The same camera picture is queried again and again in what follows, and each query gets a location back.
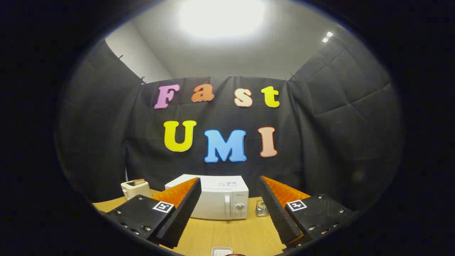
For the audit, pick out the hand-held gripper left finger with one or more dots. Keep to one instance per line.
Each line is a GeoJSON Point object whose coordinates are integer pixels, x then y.
{"type": "Point", "coordinates": [186, 209]}

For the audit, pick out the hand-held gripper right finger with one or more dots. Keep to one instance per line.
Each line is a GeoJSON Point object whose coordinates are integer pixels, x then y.
{"type": "Point", "coordinates": [275, 209]}

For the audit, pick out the white toaster oven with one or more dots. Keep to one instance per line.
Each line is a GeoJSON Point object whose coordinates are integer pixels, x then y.
{"type": "Point", "coordinates": [217, 199]}

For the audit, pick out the cream bread toaster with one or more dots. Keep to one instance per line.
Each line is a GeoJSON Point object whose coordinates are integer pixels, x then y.
{"type": "Point", "coordinates": [133, 191]}

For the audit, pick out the white rectangular plate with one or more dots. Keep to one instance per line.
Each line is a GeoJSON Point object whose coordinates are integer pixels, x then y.
{"type": "Point", "coordinates": [221, 251]}

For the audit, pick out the toast slice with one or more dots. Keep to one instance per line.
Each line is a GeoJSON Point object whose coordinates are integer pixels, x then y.
{"type": "Point", "coordinates": [139, 181]}

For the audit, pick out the small ceiling spotlight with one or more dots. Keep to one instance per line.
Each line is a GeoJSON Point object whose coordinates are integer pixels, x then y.
{"type": "Point", "coordinates": [327, 37]}

